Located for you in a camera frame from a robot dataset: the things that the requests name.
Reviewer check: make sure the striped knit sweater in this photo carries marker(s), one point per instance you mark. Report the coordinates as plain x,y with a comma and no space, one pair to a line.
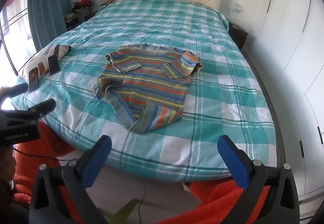
146,85

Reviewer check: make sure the wall socket with plug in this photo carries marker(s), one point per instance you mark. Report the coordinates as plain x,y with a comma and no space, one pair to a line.
237,8

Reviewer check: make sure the orange fleece clothing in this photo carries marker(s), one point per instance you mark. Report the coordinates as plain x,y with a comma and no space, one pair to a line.
217,198

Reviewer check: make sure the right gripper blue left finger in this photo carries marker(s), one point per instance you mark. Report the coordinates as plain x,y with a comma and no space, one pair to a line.
47,204

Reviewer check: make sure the dark nightstand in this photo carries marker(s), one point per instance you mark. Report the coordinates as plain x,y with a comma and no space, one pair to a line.
238,35

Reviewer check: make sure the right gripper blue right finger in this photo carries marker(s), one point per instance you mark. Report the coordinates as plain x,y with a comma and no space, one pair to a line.
281,202

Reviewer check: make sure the patterned pillow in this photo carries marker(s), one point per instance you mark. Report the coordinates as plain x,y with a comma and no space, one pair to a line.
39,60

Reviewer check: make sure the teal plaid bedspread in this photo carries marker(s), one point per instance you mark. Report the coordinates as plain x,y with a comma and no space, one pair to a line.
224,97

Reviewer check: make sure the pile of clothes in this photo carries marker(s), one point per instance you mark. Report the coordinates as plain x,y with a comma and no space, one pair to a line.
81,10

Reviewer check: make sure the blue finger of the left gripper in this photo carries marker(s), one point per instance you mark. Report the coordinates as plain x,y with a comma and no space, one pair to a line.
44,108
10,92

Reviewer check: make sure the white wardrobe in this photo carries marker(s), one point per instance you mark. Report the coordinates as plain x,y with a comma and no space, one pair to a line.
287,51

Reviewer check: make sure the black smartphone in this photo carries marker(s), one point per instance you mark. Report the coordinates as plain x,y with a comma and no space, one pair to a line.
53,65

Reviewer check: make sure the window with railing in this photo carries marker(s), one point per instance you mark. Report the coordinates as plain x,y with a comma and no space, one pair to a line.
17,45

